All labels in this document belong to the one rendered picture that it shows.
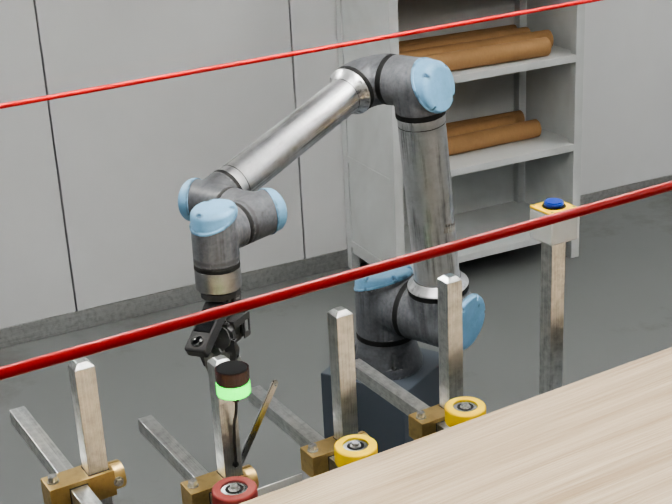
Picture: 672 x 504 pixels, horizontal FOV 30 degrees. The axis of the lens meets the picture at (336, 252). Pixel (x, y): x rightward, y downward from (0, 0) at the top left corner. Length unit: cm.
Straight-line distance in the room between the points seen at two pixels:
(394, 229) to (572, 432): 271
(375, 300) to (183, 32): 204
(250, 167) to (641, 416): 93
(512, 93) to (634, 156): 83
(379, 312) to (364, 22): 202
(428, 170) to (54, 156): 226
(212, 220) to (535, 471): 74
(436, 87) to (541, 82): 276
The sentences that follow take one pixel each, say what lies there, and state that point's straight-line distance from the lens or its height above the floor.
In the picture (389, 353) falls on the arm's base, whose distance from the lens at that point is 319.
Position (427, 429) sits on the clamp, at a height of 83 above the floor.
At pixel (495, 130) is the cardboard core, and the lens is 531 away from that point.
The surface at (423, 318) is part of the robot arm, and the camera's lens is 305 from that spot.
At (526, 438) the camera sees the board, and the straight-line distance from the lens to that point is 236.
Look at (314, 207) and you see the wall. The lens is 531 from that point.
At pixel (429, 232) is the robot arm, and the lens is 294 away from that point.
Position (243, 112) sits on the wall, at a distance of 506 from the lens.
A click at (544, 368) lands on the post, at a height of 86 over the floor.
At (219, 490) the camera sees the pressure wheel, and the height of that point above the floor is 91.
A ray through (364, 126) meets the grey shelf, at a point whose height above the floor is 68.
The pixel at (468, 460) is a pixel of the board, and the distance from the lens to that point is 229.
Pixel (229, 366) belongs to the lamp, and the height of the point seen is 111.
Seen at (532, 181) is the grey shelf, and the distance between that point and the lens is 572.
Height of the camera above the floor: 209
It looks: 22 degrees down
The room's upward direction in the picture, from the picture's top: 3 degrees counter-clockwise
